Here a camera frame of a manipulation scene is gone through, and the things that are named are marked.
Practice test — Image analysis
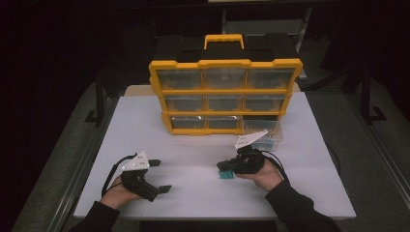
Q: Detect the person's right hand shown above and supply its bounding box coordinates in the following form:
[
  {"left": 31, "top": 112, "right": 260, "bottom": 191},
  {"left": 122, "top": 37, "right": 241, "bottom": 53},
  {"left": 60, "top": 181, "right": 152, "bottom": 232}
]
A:
[{"left": 236, "top": 159, "right": 284, "bottom": 193}]

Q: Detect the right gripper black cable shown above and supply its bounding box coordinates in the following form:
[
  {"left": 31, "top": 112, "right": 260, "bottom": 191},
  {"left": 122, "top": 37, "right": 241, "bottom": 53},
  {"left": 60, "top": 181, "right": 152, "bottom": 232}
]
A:
[{"left": 259, "top": 146, "right": 341, "bottom": 182}]

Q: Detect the grid of closed clear drawers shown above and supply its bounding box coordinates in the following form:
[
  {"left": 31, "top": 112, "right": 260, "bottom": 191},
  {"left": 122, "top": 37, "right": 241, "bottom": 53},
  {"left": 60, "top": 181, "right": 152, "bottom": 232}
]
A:
[{"left": 158, "top": 68, "right": 295, "bottom": 130}]

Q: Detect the yellow black drawer organizer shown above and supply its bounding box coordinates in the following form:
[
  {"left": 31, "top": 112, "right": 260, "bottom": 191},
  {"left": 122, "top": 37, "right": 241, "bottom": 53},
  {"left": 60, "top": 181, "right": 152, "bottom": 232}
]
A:
[{"left": 148, "top": 33, "right": 304, "bottom": 136}]

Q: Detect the black metal stand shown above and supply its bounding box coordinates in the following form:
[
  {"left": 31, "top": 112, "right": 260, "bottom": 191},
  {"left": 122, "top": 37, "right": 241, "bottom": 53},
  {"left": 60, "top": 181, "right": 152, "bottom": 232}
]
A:
[
  {"left": 84, "top": 75, "right": 106, "bottom": 128},
  {"left": 360, "top": 62, "right": 389, "bottom": 126}
]

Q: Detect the clear plastic drawer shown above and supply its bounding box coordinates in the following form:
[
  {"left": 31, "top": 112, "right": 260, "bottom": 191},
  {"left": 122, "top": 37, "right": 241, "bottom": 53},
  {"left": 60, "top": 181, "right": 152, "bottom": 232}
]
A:
[{"left": 242, "top": 119, "right": 284, "bottom": 153}]

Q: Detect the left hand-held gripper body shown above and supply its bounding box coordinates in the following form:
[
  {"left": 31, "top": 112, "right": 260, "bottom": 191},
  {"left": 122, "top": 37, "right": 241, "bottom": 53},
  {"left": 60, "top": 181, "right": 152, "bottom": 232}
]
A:
[{"left": 119, "top": 150, "right": 161, "bottom": 203}]

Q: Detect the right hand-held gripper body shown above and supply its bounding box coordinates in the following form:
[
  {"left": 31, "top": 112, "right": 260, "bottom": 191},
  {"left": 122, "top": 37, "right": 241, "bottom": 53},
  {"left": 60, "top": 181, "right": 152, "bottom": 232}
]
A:
[{"left": 226, "top": 129, "right": 269, "bottom": 176}]

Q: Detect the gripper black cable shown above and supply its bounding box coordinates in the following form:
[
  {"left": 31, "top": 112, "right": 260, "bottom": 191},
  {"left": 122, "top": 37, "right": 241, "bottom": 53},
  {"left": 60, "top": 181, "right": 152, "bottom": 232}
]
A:
[
  {"left": 259, "top": 146, "right": 341, "bottom": 182},
  {"left": 102, "top": 153, "right": 138, "bottom": 198}
]

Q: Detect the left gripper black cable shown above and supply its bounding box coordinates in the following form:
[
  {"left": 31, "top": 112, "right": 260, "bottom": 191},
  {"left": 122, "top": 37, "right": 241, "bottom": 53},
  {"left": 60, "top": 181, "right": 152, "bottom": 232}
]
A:
[{"left": 102, "top": 153, "right": 138, "bottom": 198}]

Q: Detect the person's left hand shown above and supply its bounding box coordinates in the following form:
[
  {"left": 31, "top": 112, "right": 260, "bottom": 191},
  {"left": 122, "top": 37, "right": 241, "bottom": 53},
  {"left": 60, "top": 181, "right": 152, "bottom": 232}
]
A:
[{"left": 100, "top": 175, "right": 143, "bottom": 211}]

